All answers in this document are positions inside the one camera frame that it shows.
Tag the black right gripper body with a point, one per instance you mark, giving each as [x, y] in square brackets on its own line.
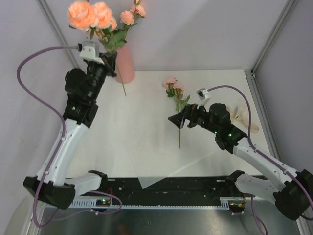
[198, 117]

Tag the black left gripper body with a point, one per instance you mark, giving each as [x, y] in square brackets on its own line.
[108, 68]

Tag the white wrapping paper sheet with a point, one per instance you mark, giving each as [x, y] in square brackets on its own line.
[147, 142]

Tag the peach rose stem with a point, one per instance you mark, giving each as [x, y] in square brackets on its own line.
[129, 19]
[113, 24]
[94, 20]

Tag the cream printed ribbon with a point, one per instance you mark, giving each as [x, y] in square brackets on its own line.
[240, 115]

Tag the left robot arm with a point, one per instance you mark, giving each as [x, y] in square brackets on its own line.
[51, 185]

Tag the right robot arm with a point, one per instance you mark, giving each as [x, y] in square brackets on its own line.
[290, 190]

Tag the pink cylindrical vase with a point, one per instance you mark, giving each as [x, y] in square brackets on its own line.
[125, 65]

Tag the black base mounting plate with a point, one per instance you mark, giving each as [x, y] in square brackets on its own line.
[176, 190]

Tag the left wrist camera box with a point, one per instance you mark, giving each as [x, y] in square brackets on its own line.
[89, 51]

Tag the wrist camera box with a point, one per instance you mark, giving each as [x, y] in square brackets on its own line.
[89, 51]
[204, 96]

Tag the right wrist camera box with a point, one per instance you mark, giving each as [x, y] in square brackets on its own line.
[204, 96]

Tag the left aluminium frame post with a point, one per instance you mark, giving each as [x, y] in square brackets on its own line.
[56, 30]

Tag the aluminium frame post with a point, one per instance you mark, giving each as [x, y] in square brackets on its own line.
[56, 30]
[277, 28]

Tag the white slotted cable duct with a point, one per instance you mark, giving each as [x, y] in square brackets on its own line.
[102, 203]

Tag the aluminium front rail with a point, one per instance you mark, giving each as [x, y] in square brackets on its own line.
[76, 181]

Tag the right aluminium frame post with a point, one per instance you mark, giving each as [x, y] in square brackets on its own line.
[277, 28]

